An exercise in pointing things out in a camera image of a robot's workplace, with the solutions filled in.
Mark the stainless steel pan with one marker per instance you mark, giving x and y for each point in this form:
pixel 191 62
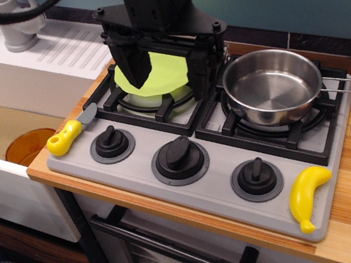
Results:
pixel 273 87

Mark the middle black stove knob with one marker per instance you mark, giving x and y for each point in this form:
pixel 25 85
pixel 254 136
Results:
pixel 180 162

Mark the lime green plate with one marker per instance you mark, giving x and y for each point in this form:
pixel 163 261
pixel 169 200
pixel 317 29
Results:
pixel 169 72

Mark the black stove knob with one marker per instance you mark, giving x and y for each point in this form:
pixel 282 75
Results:
pixel 257 180
pixel 180 162
pixel 112 146

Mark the right black burner grate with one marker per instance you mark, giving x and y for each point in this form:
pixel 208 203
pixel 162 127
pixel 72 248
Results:
pixel 310 139

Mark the toy oven door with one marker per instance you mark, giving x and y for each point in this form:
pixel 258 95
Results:
pixel 207 244

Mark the yellow toy banana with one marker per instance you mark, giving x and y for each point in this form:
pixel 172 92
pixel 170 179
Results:
pixel 302 195

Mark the grey toy faucet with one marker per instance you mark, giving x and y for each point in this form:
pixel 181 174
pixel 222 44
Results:
pixel 23 35

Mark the orange translucent cup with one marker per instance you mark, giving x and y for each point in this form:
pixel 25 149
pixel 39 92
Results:
pixel 27 146

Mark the black oven door handle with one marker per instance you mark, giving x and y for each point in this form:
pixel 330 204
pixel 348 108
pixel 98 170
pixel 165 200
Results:
pixel 112 226

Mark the white toy sink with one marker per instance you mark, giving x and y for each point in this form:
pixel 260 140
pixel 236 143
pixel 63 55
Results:
pixel 38 89

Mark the yellow handled toy knife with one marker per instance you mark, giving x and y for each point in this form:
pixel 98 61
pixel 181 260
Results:
pixel 60 143

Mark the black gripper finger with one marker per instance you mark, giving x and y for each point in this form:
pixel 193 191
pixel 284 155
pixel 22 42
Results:
pixel 124 48
pixel 203 65

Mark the right black stove knob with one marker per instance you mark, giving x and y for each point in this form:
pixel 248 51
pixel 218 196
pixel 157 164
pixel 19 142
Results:
pixel 257 180

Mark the black burner grate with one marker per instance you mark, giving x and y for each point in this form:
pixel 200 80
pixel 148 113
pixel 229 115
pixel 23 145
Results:
pixel 176 112
pixel 310 139

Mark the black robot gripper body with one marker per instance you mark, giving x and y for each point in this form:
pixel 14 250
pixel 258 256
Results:
pixel 156 19

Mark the left black stove knob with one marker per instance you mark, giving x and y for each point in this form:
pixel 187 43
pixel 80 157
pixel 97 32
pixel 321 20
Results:
pixel 112 146

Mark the grey toy stove top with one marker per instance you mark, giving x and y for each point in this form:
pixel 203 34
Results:
pixel 213 193

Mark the left black burner grate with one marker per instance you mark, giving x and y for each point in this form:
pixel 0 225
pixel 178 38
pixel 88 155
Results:
pixel 176 112

